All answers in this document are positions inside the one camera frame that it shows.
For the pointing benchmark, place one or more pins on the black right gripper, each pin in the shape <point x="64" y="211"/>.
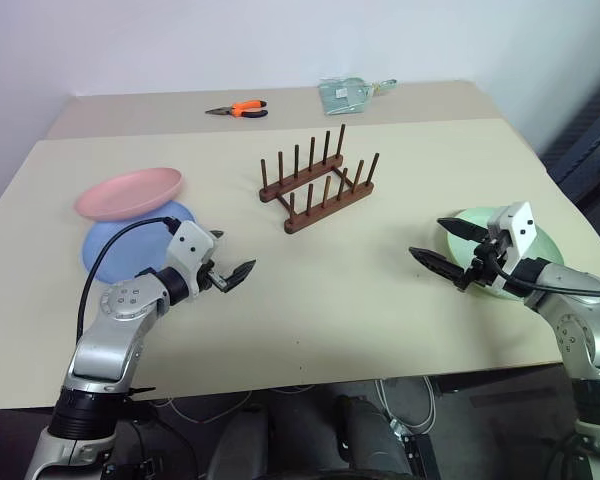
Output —
<point x="487" y="265"/>

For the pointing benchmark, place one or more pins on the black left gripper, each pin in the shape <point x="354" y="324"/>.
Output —
<point x="211" y="277"/>

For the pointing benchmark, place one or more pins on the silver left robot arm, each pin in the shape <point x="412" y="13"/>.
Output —
<point x="105" y="345"/>

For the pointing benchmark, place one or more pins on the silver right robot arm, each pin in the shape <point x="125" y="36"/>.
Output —
<point x="580" y="330"/>

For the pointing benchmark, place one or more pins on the wooden dish rack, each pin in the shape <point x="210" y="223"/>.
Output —
<point x="320" y="187"/>

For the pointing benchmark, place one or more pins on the green plate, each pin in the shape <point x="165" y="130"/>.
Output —
<point x="465" y="250"/>

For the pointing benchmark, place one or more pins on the blue plate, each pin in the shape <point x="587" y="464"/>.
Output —
<point x="130" y="250"/>

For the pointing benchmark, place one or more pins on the pink plate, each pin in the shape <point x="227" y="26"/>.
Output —
<point x="130" y="192"/>

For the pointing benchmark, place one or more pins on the black ribbed object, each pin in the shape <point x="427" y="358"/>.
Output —
<point x="580" y="145"/>

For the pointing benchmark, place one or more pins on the dark rounded shape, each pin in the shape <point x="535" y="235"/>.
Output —
<point x="365" y="430"/>

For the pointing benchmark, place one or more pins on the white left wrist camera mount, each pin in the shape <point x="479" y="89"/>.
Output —
<point x="190" y="245"/>

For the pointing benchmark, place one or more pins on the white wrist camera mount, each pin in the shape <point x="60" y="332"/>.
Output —
<point x="517" y="230"/>
<point x="190" y="245"/>

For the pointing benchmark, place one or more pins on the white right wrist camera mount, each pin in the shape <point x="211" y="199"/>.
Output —
<point x="517" y="230"/>

